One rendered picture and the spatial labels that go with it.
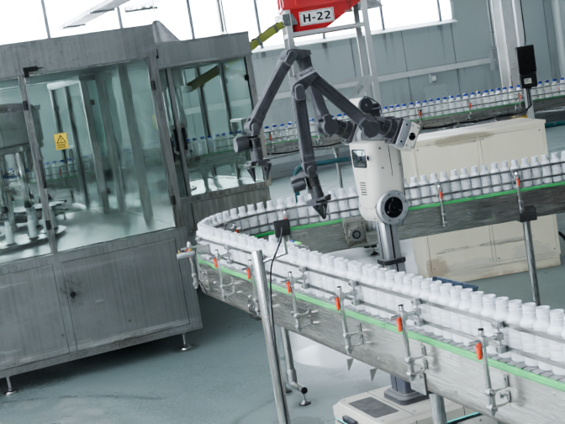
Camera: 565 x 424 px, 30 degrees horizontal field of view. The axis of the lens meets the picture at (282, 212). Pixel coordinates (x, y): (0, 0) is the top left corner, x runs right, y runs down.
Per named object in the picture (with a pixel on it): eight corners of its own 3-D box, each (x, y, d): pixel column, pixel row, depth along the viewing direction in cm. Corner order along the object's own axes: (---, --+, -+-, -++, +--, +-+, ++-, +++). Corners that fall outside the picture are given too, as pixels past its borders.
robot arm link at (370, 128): (312, 66, 440) (306, 58, 449) (290, 90, 442) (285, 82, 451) (383, 128, 460) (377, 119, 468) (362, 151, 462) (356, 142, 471)
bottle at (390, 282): (388, 322, 351) (381, 273, 349) (388, 317, 357) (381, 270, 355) (406, 320, 350) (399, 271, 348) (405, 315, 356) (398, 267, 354)
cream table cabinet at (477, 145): (539, 252, 910) (521, 117, 895) (563, 264, 849) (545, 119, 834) (414, 274, 905) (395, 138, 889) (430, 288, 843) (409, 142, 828)
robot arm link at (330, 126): (310, 41, 493) (302, 44, 502) (285, 50, 489) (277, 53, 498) (340, 131, 501) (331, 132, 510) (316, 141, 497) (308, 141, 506)
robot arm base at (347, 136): (351, 144, 504) (359, 120, 505) (336, 138, 501) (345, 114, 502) (343, 144, 512) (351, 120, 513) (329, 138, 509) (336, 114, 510)
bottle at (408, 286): (423, 325, 339) (415, 276, 337) (404, 327, 341) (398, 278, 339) (425, 320, 345) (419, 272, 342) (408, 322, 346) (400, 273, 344)
